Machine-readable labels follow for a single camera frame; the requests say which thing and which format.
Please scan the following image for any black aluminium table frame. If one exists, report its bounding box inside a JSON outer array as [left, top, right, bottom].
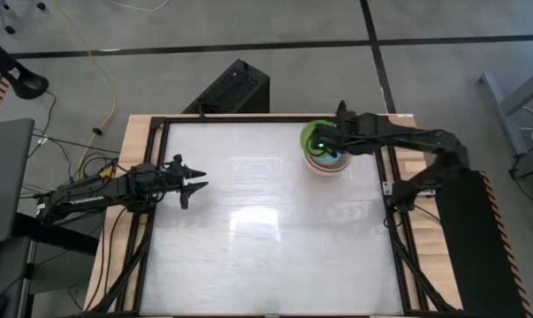
[[83, 115, 467, 318]]

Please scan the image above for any black floor cable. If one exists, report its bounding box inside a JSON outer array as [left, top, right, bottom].
[[30, 127, 121, 155]]

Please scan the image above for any pink bowl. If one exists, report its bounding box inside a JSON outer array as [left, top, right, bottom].
[[303, 148, 354, 178]]

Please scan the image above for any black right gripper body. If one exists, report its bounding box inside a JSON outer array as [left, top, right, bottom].
[[308, 100, 369, 156]]

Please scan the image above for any grey desk top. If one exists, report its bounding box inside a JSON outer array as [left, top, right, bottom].
[[0, 117, 35, 245]]

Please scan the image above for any black stand with round base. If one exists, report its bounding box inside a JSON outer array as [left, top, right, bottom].
[[0, 29, 50, 101]]

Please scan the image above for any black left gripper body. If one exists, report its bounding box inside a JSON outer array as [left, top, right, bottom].
[[162, 153, 193, 194]]

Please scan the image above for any yellow cable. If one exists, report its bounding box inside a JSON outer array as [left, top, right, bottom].
[[52, 0, 118, 178]]

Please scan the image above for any orange patterned bowl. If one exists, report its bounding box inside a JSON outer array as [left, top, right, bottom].
[[312, 152, 351, 171]]

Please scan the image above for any black tower with orange stripes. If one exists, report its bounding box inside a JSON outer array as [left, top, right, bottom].
[[434, 169, 533, 318]]

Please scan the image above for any grey metal table leg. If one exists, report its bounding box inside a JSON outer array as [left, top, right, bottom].
[[477, 63, 533, 156]]

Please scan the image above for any green plastic bowl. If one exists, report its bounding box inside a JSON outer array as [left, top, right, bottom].
[[300, 118, 339, 159]]

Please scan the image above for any black computer tower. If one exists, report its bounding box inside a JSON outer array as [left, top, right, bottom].
[[181, 57, 271, 116]]

